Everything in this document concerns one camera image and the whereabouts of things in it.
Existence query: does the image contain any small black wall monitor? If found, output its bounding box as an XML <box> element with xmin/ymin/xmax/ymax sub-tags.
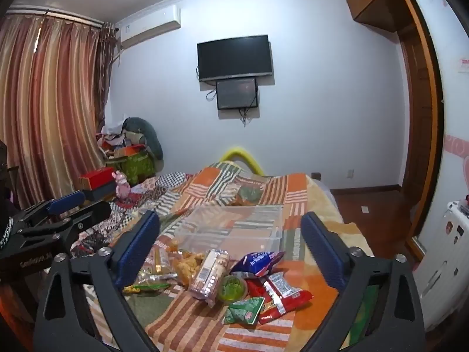
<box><xmin>215</xmin><ymin>77</ymin><xmax>260</xmax><ymax>111</ymax></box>

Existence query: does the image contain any white plastic cabinet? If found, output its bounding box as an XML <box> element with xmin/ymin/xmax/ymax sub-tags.
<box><xmin>414</xmin><ymin>198</ymin><xmax>469</xmax><ymax>309</ymax></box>

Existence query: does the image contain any red box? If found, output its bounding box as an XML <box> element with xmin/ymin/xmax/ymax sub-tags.
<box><xmin>79</xmin><ymin>167</ymin><xmax>116</xmax><ymax>191</ymax></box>

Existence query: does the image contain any orange fried snack bag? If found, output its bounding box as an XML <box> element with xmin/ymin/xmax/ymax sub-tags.
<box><xmin>123</xmin><ymin>271</ymin><xmax>173</xmax><ymax>294</ymax></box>
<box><xmin>170</xmin><ymin>247</ymin><xmax>206</xmax><ymax>290</ymax></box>

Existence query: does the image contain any blue snack bag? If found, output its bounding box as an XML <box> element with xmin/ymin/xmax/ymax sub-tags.
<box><xmin>230</xmin><ymin>251</ymin><xmax>286</xmax><ymax>278</ymax></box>

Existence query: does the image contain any pink plush toy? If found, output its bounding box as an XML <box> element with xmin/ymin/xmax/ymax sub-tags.
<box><xmin>112</xmin><ymin>170</ymin><xmax>132</xmax><ymax>200</ymax></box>

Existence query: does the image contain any black wall television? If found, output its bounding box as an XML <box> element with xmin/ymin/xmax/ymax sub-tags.
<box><xmin>197</xmin><ymin>35</ymin><xmax>273</xmax><ymax>82</ymax></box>

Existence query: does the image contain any striped patchwork blanket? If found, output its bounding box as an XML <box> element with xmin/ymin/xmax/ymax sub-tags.
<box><xmin>69</xmin><ymin>161</ymin><xmax>312</xmax><ymax>352</ymax></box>

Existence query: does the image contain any white air conditioner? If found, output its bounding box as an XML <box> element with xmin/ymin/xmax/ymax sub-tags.
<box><xmin>116</xmin><ymin>4</ymin><xmax>182</xmax><ymax>50</ymax></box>

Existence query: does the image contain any pile of clutter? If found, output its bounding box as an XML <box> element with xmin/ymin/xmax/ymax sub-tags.
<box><xmin>96</xmin><ymin>123</ymin><xmax>147</xmax><ymax>158</ymax></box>

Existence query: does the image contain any clear plastic storage container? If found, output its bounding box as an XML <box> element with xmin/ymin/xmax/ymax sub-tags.
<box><xmin>179</xmin><ymin>204</ymin><xmax>284</xmax><ymax>255</ymax></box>

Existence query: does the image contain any green jelly cup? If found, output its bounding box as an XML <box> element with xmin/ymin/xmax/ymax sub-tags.
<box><xmin>219</xmin><ymin>275</ymin><xmax>248</xmax><ymax>303</ymax></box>

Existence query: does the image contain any red snack packet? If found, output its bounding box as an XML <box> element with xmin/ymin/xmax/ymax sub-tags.
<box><xmin>245</xmin><ymin>271</ymin><xmax>315</xmax><ymax>312</ymax></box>
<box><xmin>258</xmin><ymin>297</ymin><xmax>298</xmax><ymax>325</ymax></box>

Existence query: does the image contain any wooden overhead cabinet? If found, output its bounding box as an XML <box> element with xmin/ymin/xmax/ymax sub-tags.
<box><xmin>342</xmin><ymin>0</ymin><xmax>411</xmax><ymax>33</ymax></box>

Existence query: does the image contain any yellow bed frame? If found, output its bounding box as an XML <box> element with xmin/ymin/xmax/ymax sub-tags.
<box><xmin>219</xmin><ymin>147</ymin><xmax>265</xmax><ymax>175</ymax></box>

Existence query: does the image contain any wooden door frame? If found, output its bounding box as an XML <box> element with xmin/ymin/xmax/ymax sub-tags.
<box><xmin>396</xmin><ymin>0</ymin><xmax>446</xmax><ymax>261</ymax></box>

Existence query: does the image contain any long clear biscuit packet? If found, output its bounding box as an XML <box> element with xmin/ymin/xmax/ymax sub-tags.
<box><xmin>188</xmin><ymin>249</ymin><xmax>231</xmax><ymax>308</ymax></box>

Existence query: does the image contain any beige orange fleece blanket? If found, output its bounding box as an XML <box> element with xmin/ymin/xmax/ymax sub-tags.
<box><xmin>220</xmin><ymin>174</ymin><xmax>380</xmax><ymax>352</ymax></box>

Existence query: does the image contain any small green snack packet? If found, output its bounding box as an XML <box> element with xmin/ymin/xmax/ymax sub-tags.
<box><xmin>222</xmin><ymin>296</ymin><xmax>265</xmax><ymax>325</ymax></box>

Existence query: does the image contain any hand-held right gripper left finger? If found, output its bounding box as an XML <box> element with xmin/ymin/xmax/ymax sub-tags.
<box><xmin>33</xmin><ymin>211</ymin><xmax>162</xmax><ymax>352</ymax></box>

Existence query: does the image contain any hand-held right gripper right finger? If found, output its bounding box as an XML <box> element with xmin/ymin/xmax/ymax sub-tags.
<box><xmin>300</xmin><ymin>211</ymin><xmax>427</xmax><ymax>352</ymax></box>

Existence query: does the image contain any brown patterned curtain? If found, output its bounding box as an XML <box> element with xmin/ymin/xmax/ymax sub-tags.
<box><xmin>96</xmin><ymin>22</ymin><xmax>122</xmax><ymax>127</ymax></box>

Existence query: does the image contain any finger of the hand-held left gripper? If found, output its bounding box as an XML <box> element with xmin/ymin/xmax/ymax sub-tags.
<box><xmin>7</xmin><ymin>189</ymin><xmax>86</xmax><ymax>229</ymax></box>
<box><xmin>18</xmin><ymin>201</ymin><xmax>112</xmax><ymax>254</ymax></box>

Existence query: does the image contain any green cardboard box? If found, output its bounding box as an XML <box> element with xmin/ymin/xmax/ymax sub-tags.
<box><xmin>121</xmin><ymin>152</ymin><xmax>156</xmax><ymax>186</ymax></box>

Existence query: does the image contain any dark flat box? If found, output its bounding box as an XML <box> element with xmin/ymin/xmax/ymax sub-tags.
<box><xmin>82</xmin><ymin>181</ymin><xmax>118</xmax><ymax>202</ymax></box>

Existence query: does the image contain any orange box lid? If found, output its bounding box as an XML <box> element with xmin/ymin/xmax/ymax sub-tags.
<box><xmin>113</xmin><ymin>145</ymin><xmax>145</xmax><ymax>158</ymax></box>

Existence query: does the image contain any striped red gold curtain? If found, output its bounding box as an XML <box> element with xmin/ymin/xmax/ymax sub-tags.
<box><xmin>0</xmin><ymin>11</ymin><xmax>111</xmax><ymax>213</ymax></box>

